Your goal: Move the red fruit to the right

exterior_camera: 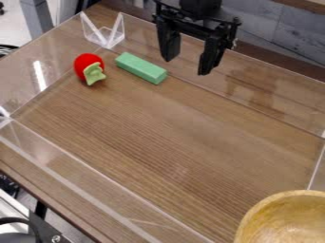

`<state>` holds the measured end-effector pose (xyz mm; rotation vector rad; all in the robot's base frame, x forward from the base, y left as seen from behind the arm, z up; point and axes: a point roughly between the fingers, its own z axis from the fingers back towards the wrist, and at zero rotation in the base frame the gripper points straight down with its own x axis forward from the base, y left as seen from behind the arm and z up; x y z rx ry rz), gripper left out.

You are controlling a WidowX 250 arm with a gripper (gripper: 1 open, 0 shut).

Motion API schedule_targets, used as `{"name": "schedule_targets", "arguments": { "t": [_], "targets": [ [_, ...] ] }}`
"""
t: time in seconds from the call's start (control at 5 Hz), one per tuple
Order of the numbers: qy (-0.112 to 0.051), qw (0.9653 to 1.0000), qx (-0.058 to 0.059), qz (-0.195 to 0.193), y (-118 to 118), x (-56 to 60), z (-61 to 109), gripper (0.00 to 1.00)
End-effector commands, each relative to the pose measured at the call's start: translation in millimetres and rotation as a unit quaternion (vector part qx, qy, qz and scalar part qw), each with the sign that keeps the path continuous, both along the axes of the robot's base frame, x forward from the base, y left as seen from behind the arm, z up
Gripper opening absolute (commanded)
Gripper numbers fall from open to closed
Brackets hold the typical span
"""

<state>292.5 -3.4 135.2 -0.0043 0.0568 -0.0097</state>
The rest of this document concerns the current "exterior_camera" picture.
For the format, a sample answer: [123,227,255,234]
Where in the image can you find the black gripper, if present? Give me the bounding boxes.
[152,0,242,75]

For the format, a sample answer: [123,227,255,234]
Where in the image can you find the red plush strawberry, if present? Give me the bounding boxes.
[73,53,106,85]

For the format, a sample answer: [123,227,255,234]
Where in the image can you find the green rectangular block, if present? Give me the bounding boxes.
[115,52,167,84]

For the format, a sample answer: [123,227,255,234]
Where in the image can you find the clear acrylic tray walls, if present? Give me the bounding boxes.
[0,17,325,243]

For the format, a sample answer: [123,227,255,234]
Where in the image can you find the wooden bowl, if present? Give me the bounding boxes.
[234,190,325,243]

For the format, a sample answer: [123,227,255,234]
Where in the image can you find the black table leg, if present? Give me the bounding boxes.
[34,201,46,219]

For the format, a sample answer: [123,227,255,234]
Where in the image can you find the black metal bracket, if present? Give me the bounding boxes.
[28,212,72,243]

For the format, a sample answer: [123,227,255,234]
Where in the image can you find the black cable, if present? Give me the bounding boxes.
[0,216,42,243]

